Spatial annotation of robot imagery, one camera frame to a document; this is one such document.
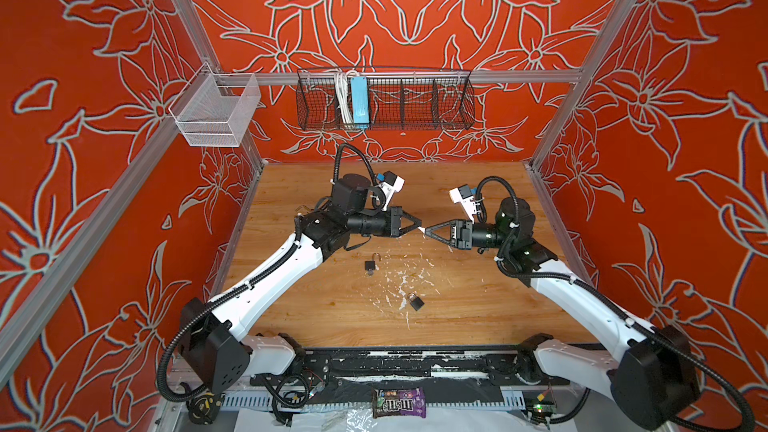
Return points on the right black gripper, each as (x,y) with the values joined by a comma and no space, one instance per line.
(463,234)

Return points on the dark padlock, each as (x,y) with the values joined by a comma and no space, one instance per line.
(416,302)
(372,265)

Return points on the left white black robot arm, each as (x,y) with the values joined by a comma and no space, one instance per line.
(210,352)

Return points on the small electronics board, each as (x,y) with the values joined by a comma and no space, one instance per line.
(539,410)

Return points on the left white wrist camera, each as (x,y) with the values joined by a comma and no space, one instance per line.
(390,184)

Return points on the white mesh wall basket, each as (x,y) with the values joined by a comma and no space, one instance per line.
(210,113)

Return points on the black wire wall basket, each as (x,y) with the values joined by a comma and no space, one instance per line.
(400,99)

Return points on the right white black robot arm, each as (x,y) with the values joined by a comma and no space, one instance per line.
(649,373)

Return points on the m&m candy bag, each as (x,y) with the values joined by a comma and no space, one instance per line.
(399,402)

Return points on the light blue box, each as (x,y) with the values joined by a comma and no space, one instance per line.
(360,101)

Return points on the yellow black tape measure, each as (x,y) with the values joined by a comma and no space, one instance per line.
(205,408)

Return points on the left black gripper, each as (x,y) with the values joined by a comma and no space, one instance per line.
(395,228)

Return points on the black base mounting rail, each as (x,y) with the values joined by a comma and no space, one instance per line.
(493,363)

